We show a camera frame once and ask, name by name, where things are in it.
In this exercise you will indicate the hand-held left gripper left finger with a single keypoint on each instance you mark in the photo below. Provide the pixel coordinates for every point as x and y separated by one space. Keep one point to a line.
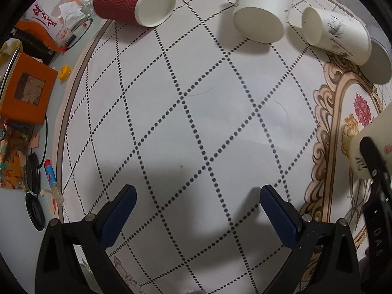
118 217

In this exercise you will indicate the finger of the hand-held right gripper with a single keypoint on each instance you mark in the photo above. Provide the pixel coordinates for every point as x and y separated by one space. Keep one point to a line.
372 157

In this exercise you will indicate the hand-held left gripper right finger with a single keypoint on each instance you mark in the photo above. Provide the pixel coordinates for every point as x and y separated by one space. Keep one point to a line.
278 217

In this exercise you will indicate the cream paper cup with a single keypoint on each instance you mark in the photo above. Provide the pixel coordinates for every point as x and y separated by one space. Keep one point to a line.
381 128

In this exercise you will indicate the grey paper cup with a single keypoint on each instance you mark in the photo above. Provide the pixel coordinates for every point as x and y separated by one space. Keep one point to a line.
381 64

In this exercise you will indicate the white ink-print paper cup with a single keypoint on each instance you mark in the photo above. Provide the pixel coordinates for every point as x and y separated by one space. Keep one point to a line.
343 35

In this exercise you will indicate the blue and red tube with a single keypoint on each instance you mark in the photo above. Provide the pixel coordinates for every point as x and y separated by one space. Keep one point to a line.
50 176

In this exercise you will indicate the black round lid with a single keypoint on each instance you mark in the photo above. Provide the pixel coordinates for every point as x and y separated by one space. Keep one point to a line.
34 211
33 173

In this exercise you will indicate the printed table mat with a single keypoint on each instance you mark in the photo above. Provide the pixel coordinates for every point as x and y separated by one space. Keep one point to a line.
208 128

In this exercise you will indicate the floral cloth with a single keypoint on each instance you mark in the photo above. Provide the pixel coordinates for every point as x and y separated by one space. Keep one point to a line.
10 156

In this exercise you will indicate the orange box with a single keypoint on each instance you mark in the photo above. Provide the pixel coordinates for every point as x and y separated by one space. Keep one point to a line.
23 98

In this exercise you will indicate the yellow bottle cap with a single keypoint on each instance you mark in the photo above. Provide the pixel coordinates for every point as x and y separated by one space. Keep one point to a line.
64 73

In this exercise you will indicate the black and red pen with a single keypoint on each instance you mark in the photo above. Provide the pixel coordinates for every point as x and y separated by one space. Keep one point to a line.
69 43

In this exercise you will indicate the black and orange notebook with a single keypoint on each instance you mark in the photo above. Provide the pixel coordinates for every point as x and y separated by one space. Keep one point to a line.
32 41

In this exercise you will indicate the white packet with red print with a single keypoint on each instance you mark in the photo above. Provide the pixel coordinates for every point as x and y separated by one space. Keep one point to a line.
46 21

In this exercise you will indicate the crumpled white tissue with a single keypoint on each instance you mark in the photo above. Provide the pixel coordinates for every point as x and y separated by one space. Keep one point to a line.
71 11

